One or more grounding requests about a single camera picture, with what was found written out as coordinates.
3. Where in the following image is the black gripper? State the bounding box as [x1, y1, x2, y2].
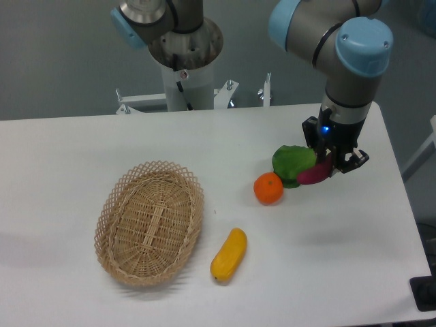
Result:
[302, 104, 370, 178]

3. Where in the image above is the purple sweet potato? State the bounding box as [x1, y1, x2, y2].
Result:
[296, 153, 332, 185]

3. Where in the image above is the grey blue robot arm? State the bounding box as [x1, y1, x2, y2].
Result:
[110, 1, 393, 184]

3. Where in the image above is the green leafy vegetable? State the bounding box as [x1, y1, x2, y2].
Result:
[272, 145, 316, 189]

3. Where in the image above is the orange tangerine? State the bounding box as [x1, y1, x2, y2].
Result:
[253, 172, 284, 205]

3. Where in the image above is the white furniture at right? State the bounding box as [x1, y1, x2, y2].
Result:
[401, 116, 435, 183]

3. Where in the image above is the yellow mango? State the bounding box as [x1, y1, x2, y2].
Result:
[210, 228, 248, 282]

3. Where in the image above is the black device at edge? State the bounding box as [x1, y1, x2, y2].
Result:
[409, 276, 435, 312]

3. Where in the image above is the woven wicker basket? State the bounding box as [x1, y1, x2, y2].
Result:
[94, 161, 204, 287]

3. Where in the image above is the white metal base frame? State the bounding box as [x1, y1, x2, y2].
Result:
[114, 72, 273, 115]

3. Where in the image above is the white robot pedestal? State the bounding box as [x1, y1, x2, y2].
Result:
[160, 64, 214, 112]

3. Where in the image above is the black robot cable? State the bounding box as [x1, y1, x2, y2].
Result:
[171, 53, 195, 112]

